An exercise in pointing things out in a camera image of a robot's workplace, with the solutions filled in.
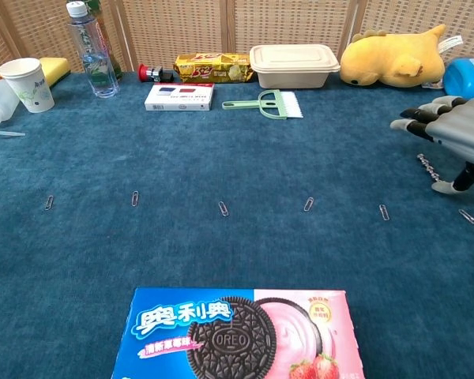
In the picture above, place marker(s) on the silver paper clip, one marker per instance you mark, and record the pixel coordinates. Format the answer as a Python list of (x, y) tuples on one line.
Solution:
[(49, 202), (134, 198), (467, 216), (223, 208), (308, 203), (384, 212)]

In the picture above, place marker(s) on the white paper cup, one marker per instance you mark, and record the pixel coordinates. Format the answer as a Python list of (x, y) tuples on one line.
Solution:
[(27, 87)]

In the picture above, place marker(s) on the beige lidded lunch box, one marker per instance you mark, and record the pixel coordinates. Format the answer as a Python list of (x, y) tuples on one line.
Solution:
[(292, 67)]

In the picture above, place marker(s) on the green white hand brush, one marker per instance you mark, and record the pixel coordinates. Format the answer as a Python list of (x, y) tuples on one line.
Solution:
[(276, 104)]

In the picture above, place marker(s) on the yellow sponge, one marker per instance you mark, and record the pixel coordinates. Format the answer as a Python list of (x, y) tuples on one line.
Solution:
[(57, 67)]

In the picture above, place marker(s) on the yellow plush toy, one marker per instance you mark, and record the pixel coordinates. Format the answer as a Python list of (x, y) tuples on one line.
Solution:
[(387, 55)]

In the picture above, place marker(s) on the blue pink Oreo box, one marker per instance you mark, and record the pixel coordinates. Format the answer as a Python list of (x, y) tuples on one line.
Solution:
[(229, 339)]

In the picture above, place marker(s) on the blue detergent bottle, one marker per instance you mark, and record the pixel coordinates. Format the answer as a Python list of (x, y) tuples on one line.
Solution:
[(470, 79)]

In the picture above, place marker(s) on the green label tea bottle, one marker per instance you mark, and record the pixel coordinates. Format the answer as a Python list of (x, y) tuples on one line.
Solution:
[(110, 55)]

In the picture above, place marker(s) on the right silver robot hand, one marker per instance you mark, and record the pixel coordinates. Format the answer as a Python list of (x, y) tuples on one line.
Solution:
[(466, 126)]

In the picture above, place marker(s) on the white box red blue print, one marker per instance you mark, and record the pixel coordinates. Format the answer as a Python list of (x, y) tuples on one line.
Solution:
[(179, 96)]

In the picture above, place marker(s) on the wicker folding screen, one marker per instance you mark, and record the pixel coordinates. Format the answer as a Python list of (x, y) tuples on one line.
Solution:
[(181, 23)]

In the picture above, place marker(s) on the clear plastic water bottle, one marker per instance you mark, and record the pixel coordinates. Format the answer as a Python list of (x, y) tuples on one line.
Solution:
[(96, 67)]

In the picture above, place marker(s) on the yellow biscuit pack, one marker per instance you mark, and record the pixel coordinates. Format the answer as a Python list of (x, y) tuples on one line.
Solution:
[(213, 69)]

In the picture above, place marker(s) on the blue carpet table cover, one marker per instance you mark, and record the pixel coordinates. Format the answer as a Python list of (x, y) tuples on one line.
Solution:
[(237, 158)]

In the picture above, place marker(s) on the red emergency stop button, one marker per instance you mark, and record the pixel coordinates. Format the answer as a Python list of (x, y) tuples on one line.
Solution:
[(144, 72)]

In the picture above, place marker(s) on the silver bead chain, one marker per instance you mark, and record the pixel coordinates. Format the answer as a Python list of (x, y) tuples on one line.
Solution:
[(428, 167)]

